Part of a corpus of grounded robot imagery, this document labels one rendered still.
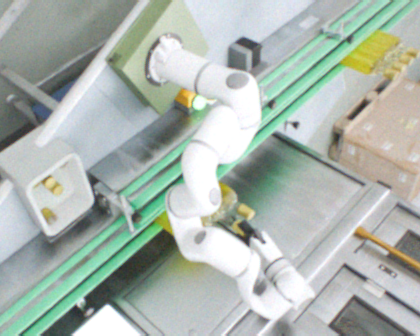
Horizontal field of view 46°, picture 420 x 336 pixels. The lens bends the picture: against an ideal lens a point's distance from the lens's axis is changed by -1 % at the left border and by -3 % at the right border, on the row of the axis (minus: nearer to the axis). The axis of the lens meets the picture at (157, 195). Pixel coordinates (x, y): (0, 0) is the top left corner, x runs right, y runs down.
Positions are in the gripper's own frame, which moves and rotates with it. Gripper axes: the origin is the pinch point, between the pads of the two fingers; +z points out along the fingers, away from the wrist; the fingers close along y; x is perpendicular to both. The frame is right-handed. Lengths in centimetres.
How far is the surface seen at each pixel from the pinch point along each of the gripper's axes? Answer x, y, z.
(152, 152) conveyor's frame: 12.9, 15.2, 30.7
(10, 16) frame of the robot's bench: 31, 40, 94
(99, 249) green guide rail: 40.4, 3.3, 15.8
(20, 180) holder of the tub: 52, 33, 25
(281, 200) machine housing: -25.0, -16.2, 12.9
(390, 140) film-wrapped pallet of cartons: -278, -234, 145
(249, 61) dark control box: -34, 20, 45
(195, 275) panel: 17.0, -13.1, 1.9
